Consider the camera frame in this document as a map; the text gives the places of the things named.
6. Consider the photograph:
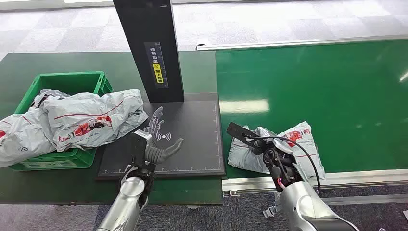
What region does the black scanner base plate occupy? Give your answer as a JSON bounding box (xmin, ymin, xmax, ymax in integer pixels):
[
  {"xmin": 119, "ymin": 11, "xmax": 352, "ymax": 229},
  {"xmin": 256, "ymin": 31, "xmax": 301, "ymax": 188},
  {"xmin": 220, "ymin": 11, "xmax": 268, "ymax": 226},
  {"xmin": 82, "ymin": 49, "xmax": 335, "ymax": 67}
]
[{"xmin": 96, "ymin": 92, "xmax": 226, "ymax": 182}]

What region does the green plastic crate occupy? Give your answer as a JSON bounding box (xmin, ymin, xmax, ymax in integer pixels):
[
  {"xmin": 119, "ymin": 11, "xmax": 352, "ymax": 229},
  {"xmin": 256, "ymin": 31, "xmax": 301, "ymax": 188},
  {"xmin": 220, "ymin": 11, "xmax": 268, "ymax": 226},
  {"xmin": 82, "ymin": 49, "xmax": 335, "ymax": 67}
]
[{"xmin": 9, "ymin": 71, "xmax": 114, "ymax": 172}]

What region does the grey mailer with black patch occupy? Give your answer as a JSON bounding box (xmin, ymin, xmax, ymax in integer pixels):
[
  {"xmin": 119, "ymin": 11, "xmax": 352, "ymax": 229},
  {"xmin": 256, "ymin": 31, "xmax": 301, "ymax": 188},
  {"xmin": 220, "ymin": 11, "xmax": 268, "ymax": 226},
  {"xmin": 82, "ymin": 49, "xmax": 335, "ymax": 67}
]
[{"xmin": 30, "ymin": 89, "xmax": 70, "ymax": 108}]

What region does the small grey poly mailer package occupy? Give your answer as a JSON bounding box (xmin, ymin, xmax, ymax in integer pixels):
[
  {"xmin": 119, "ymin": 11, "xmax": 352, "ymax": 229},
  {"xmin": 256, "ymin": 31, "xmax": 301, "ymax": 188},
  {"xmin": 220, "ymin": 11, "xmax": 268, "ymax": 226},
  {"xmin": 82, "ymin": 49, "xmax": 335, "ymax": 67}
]
[{"xmin": 227, "ymin": 121, "xmax": 326, "ymax": 181}]

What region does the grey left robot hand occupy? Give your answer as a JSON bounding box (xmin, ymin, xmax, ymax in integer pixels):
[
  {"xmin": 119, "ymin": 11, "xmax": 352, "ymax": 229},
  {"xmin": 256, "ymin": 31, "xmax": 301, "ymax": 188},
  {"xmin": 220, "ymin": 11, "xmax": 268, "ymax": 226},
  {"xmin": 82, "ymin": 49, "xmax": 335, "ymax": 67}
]
[{"xmin": 145, "ymin": 106, "xmax": 185, "ymax": 165}]

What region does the black scanner column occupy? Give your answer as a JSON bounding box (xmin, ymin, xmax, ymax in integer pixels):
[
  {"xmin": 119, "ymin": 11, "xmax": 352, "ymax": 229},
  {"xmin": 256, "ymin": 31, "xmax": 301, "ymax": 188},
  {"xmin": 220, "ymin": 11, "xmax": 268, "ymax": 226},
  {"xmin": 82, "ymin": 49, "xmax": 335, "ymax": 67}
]
[{"xmin": 112, "ymin": 0, "xmax": 185, "ymax": 103}]

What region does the large grey red-printed mailer package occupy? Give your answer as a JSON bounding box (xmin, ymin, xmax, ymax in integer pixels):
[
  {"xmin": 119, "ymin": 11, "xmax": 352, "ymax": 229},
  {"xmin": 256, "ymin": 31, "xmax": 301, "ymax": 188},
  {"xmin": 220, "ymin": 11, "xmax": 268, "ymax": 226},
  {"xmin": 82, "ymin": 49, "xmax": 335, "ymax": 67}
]
[{"xmin": 38, "ymin": 89, "xmax": 149, "ymax": 153}]

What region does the silver conveyor frame bar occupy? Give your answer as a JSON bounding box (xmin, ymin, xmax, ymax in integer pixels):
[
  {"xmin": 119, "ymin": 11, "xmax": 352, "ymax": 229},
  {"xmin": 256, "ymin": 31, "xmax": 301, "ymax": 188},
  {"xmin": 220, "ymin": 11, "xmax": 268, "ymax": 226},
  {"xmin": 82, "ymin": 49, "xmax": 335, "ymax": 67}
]
[{"xmin": 320, "ymin": 193, "xmax": 408, "ymax": 205}]

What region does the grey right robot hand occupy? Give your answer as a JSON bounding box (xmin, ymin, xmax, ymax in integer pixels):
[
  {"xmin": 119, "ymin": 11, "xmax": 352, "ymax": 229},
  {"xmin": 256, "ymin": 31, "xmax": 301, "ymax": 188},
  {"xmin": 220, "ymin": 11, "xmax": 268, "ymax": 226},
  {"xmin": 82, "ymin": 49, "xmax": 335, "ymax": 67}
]
[{"xmin": 247, "ymin": 127, "xmax": 278, "ymax": 155}]

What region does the black and yellow column label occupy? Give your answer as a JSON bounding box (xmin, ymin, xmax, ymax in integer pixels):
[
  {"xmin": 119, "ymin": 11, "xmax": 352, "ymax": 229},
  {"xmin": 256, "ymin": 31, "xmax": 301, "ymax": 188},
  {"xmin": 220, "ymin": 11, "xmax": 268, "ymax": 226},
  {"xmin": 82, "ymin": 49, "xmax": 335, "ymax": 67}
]
[{"xmin": 143, "ymin": 41, "xmax": 169, "ymax": 89}]

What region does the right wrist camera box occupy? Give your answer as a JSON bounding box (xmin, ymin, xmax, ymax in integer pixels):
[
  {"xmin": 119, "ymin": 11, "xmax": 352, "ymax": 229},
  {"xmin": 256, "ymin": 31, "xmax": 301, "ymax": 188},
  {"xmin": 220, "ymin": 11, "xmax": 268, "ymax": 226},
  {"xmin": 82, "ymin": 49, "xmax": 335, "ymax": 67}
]
[{"xmin": 226, "ymin": 122, "xmax": 266, "ymax": 151}]

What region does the silver conveyor side rail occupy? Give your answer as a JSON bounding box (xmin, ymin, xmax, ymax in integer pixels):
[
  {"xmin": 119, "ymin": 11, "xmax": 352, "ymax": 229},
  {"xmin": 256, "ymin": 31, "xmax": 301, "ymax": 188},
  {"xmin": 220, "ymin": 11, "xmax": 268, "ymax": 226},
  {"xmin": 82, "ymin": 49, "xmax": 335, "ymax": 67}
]
[
  {"xmin": 222, "ymin": 169, "xmax": 408, "ymax": 196},
  {"xmin": 196, "ymin": 34, "xmax": 408, "ymax": 51}
]

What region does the green conveyor belt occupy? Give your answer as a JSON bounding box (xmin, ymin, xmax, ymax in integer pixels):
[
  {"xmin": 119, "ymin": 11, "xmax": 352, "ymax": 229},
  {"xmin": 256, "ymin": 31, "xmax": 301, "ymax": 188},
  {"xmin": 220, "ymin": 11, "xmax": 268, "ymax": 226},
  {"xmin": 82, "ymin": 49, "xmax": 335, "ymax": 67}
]
[{"xmin": 215, "ymin": 38, "xmax": 408, "ymax": 179}]

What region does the grey mailer with triangle mark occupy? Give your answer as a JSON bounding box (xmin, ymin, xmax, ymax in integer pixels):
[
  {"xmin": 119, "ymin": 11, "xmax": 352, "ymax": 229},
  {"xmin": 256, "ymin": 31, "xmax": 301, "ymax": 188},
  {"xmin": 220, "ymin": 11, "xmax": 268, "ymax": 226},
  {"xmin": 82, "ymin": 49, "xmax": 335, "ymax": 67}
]
[{"xmin": 0, "ymin": 106, "xmax": 58, "ymax": 168}]

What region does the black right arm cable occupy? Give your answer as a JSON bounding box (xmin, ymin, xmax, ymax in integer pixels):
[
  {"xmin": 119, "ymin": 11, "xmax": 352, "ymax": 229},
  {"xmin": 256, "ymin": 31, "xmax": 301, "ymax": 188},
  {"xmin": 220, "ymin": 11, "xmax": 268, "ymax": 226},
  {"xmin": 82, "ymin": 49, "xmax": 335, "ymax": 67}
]
[{"xmin": 255, "ymin": 136, "xmax": 322, "ymax": 196}]

